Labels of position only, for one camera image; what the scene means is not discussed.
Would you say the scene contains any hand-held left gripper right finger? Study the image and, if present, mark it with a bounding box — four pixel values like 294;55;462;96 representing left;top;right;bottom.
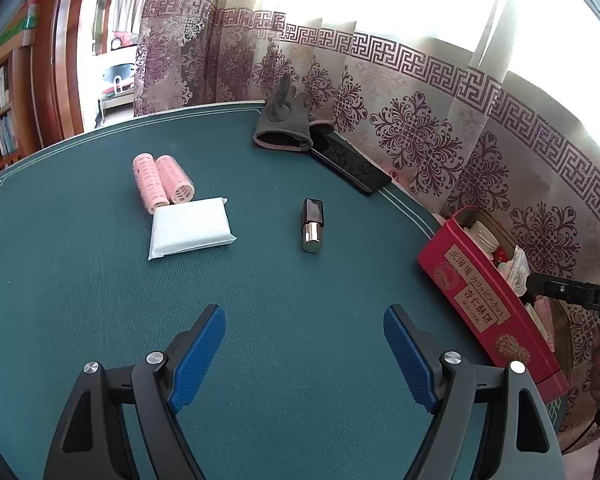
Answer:
383;304;567;480

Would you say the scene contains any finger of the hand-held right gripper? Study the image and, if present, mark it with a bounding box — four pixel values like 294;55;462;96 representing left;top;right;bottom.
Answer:
526;272;600;313

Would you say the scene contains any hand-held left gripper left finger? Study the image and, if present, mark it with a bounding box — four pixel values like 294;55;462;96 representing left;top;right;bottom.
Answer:
42;304;227;480

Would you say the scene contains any red box container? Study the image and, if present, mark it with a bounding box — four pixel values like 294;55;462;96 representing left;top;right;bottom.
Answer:
417;206;572;402

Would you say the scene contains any black and gold lipstick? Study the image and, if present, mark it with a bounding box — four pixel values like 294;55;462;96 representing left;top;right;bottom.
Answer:
299;198;326;255

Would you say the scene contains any clear zip bag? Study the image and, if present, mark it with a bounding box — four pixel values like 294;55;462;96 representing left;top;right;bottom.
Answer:
497;245;531;295

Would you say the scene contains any white tissue packet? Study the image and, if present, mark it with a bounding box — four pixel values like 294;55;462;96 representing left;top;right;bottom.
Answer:
148;196;238;261

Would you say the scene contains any black patterned flat case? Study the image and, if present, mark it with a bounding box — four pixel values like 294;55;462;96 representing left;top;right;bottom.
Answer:
309;135;393;195

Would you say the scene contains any purple patterned curtain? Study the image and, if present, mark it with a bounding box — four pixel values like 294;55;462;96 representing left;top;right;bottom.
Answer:
132;0;600;451

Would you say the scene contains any grey glove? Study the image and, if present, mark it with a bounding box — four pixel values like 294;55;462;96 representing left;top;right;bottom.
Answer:
253;72;332;151

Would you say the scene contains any white stroller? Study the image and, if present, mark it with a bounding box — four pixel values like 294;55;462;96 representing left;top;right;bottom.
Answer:
97;30;139;129

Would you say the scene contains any green box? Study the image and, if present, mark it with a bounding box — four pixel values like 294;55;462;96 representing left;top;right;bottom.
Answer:
0;5;42;49

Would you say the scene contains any wooden door frame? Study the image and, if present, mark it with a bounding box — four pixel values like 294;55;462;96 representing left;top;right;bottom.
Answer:
30;0;119;142

